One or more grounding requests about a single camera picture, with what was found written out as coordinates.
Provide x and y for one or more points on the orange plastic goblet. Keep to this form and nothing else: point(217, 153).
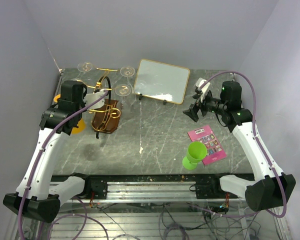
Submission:
point(81, 124)

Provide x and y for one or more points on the aluminium rail frame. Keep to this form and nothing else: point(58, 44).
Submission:
point(155, 207)

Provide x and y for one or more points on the large clear wine glass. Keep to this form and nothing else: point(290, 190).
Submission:
point(85, 67)

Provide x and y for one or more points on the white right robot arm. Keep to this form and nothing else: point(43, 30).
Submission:
point(271, 187)

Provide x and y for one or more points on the pink booklet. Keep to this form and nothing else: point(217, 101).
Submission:
point(205, 135)

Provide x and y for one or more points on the small clear wine glass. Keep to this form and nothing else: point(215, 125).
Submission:
point(128, 72)

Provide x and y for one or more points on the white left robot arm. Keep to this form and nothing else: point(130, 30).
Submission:
point(34, 198)

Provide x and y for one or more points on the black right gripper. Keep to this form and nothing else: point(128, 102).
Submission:
point(194, 108)

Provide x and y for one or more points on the gold wire wine glass rack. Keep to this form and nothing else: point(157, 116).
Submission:
point(106, 118)

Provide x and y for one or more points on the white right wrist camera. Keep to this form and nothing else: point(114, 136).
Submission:
point(202, 85)

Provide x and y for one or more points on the gold framed whiteboard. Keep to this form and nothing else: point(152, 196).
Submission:
point(161, 81)

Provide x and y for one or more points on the green plastic goblet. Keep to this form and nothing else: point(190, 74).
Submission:
point(196, 152)

